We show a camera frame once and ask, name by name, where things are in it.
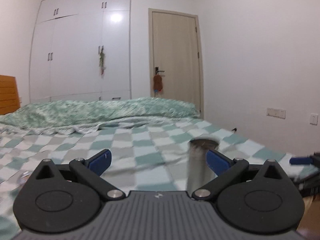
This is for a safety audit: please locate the blue cartoon cup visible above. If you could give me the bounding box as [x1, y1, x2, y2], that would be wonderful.
[17, 171, 31, 187]

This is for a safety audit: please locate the checkered green bed sheet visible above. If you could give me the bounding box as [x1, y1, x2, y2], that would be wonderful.
[1, 119, 316, 239]

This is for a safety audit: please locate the green floral quilt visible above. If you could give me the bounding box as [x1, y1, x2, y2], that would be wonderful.
[1, 97, 200, 135]

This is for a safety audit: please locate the white wardrobe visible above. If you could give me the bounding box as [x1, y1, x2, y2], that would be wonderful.
[29, 0, 132, 103]

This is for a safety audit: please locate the brown plush toy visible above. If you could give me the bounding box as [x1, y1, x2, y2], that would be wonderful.
[153, 74, 163, 96]

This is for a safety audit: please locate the wooden headboard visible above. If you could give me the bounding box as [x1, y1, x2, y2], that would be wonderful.
[0, 75, 21, 115]

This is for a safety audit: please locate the beige wall switch panel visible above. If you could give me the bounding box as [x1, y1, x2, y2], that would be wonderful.
[266, 108, 286, 119]

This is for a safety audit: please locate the beige wooden door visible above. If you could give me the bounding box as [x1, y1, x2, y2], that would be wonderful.
[149, 9, 204, 117]

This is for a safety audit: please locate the white wall socket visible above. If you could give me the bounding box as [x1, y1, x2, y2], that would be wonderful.
[309, 113, 318, 126]

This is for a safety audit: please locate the stainless steel cup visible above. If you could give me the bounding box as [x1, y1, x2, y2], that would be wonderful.
[187, 137, 219, 196]

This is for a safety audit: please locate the green hanging ornament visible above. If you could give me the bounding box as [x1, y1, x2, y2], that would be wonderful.
[99, 46, 105, 76]

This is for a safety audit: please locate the black door handle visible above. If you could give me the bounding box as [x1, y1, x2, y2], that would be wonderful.
[155, 67, 165, 75]

